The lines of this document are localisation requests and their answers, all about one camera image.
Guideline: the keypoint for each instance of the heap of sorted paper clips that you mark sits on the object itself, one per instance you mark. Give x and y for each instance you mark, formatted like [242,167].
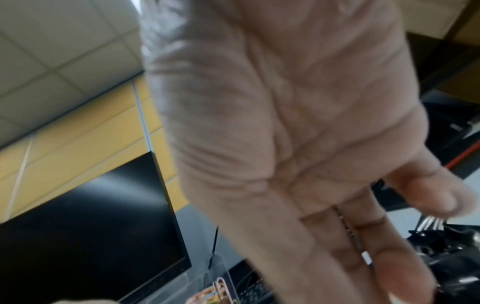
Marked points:
[210,294]

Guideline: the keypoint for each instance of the person's right hand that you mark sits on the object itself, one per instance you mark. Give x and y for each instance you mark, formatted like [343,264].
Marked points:
[281,118]

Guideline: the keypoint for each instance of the pile of black binder clips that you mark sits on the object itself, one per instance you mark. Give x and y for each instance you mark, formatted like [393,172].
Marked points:
[450,237]

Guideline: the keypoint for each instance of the brown cardboard box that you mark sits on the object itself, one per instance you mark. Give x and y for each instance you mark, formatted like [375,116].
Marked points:
[431,14]

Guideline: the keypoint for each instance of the black keyboard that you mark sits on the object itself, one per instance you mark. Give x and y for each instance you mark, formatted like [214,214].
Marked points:
[258,291]

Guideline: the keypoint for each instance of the person's left hand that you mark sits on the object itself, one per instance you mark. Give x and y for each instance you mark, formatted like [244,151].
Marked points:
[86,301]

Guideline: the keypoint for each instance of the clear plastic divided box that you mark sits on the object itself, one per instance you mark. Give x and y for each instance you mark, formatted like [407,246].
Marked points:
[221,267]

